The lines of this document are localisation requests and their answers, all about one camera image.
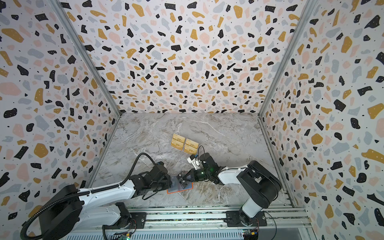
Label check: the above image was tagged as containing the green circuit board left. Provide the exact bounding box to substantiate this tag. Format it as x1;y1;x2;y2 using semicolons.
118;232;132;240

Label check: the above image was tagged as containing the aluminium corner post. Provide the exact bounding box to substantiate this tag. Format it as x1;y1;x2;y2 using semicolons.
257;0;319;118
49;0;122;118

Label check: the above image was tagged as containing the orange card holder wallet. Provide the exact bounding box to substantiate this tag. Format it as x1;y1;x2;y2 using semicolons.
167;175;193;194

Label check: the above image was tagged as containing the aluminium corner post left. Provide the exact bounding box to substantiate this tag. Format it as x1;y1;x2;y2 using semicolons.
49;0;122;118

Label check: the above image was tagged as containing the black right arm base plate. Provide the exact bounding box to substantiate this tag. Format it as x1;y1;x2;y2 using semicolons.
224;210;267;228

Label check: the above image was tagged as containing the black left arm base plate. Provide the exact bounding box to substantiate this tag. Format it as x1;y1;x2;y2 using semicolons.
102;212;147;231

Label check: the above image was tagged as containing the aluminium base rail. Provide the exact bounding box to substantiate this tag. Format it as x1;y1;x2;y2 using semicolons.
59;203;313;240

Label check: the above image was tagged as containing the aluminium corner post right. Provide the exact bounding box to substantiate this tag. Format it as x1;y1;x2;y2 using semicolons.
257;0;319;118

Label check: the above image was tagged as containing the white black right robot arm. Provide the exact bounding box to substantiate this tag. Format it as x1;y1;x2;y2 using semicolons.
177;153;282;226

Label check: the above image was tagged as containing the circuit board right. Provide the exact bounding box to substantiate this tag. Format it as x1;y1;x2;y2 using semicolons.
243;230;259;240

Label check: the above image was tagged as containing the clear acrylic card stand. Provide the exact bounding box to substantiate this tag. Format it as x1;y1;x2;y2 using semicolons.
171;134;200;168

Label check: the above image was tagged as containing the black card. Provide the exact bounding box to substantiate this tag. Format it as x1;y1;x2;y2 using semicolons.
177;172;191;186

